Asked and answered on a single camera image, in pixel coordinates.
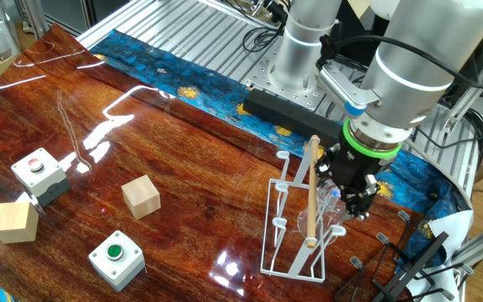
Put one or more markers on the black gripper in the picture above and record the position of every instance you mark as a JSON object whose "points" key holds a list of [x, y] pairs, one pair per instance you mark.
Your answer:
{"points": [[352, 165]]}

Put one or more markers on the clear glass cup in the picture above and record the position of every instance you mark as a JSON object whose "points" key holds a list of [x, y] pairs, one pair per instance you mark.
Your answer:
{"points": [[327, 218]]}

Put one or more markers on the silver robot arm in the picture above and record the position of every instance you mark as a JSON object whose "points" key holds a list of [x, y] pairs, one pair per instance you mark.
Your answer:
{"points": [[413, 63]]}

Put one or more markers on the black foam block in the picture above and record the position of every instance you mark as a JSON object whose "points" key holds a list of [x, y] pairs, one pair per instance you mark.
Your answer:
{"points": [[283, 111]]}

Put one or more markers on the white cloth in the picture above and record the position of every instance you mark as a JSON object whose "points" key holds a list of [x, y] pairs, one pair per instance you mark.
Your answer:
{"points": [[451, 222]]}

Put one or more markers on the black office chair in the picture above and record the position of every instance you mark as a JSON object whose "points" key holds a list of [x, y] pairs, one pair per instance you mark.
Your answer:
{"points": [[359, 42]]}

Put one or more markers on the glossy wood grain mat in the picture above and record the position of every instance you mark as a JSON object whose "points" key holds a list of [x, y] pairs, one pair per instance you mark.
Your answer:
{"points": [[204, 218]]}

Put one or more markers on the light wooden cube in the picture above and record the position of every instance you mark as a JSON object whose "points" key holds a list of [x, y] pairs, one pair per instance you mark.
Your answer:
{"points": [[141, 197], [15, 222]]}

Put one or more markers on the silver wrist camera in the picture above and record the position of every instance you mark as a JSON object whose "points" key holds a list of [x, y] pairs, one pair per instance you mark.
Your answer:
{"points": [[342, 90]]}

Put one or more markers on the green button switch box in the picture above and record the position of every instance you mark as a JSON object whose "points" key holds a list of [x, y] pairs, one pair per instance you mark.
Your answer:
{"points": [[117, 262]]}

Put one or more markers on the red button switch box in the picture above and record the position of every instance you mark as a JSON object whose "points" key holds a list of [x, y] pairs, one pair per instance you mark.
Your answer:
{"points": [[40, 176]]}

